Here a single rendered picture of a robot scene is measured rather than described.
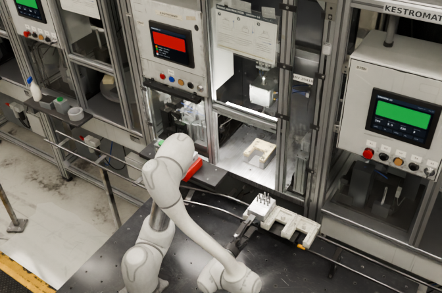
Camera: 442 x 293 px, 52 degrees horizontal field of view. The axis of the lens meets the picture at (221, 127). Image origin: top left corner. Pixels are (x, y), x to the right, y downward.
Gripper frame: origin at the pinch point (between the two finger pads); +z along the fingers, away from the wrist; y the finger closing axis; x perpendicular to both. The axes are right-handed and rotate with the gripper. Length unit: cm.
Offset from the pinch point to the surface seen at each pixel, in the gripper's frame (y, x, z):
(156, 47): 70, 66, 22
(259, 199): 2.6, 3.4, 14.7
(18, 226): -87, 186, -30
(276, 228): -6.9, -9.5, 9.6
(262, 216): 2.2, -3.2, 6.2
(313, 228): -2.4, -26.5, 15.6
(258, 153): 3.1, 21.2, 44.6
